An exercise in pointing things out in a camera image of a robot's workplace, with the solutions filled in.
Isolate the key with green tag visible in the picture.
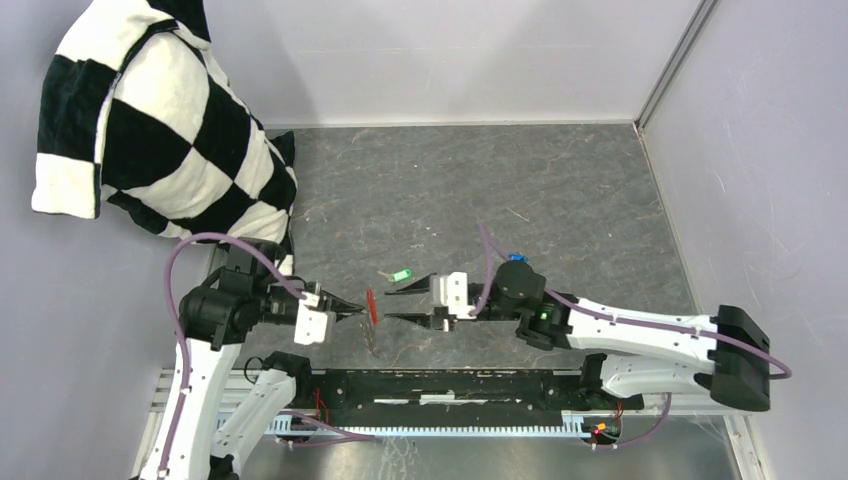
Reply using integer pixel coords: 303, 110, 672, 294
377, 269, 413, 283

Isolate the metal key holder red handle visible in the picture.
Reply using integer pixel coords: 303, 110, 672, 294
361, 287, 380, 358

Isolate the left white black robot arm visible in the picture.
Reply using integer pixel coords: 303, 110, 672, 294
137, 233, 366, 479

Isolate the key with blue tag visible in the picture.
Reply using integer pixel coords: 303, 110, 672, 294
508, 252, 529, 263

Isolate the black white checkered cloth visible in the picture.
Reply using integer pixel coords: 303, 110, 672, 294
31, 1, 298, 275

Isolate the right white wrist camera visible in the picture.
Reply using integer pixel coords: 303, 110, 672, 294
430, 272, 475, 320

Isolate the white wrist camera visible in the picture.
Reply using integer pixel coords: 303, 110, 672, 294
293, 283, 336, 346
430, 272, 475, 320

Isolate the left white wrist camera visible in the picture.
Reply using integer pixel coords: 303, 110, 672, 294
293, 283, 336, 346

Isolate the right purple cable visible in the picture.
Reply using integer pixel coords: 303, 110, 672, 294
466, 221, 793, 452

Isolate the purple cable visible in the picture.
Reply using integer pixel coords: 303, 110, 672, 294
466, 221, 793, 452
155, 231, 374, 480

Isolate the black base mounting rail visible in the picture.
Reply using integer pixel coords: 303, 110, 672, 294
288, 369, 645, 427

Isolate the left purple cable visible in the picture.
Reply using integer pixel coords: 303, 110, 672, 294
155, 231, 374, 480

